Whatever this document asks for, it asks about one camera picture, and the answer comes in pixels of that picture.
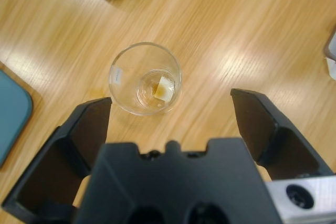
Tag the teal plastic tray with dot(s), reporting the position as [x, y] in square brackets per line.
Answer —
[13, 119]

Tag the small white paper piece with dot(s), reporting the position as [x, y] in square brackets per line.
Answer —
[164, 91]

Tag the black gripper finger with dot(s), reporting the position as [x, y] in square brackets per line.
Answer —
[275, 145]
[63, 155]

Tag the clear drinking glass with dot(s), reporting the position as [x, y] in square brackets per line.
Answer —
[126, 103]

